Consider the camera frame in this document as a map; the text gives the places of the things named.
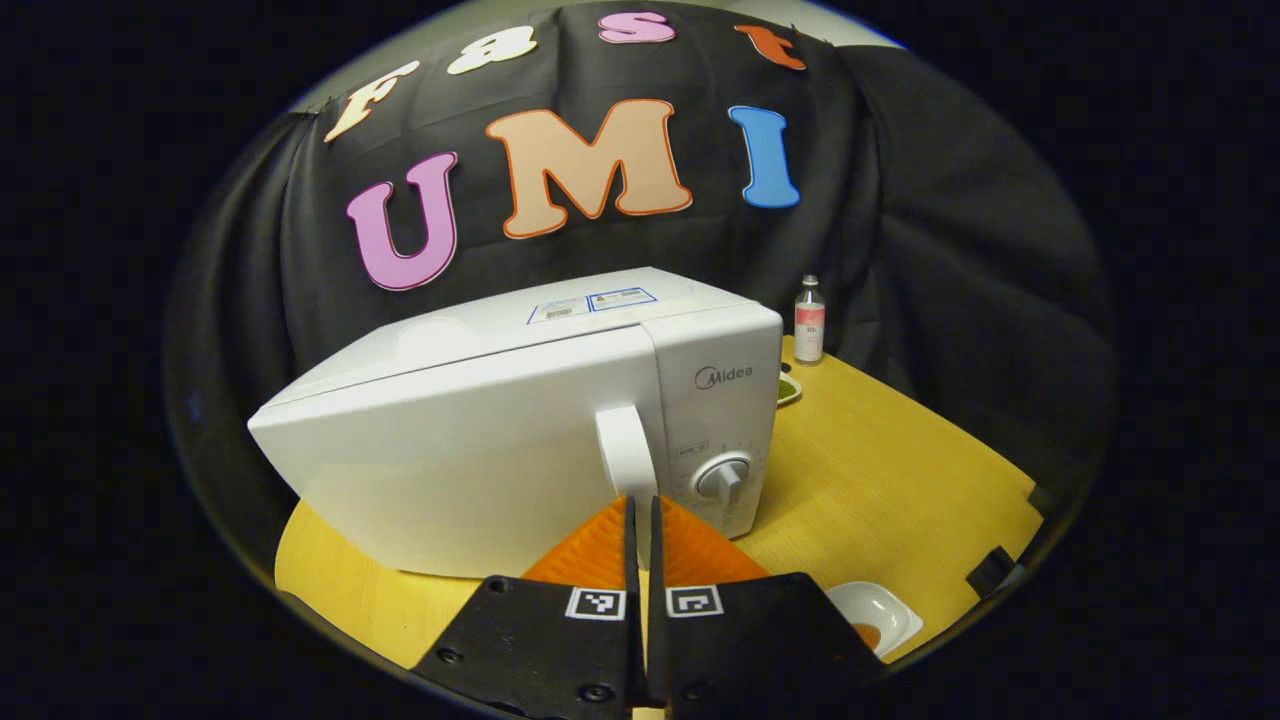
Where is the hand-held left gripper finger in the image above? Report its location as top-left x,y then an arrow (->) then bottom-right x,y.
647,495 -> 892,720
410,495 -> 642,720

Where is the small clear bottle pink label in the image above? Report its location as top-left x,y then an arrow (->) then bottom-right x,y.
793,274 -> 828,367

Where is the black backdrop cloth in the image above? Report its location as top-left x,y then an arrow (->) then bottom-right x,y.
170,0 -> 1116,561

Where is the white plate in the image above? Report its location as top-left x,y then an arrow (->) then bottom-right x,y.
827,580 -> 925,659

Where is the white microwave oven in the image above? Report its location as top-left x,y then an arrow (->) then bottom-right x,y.
247,266 -> 785,580

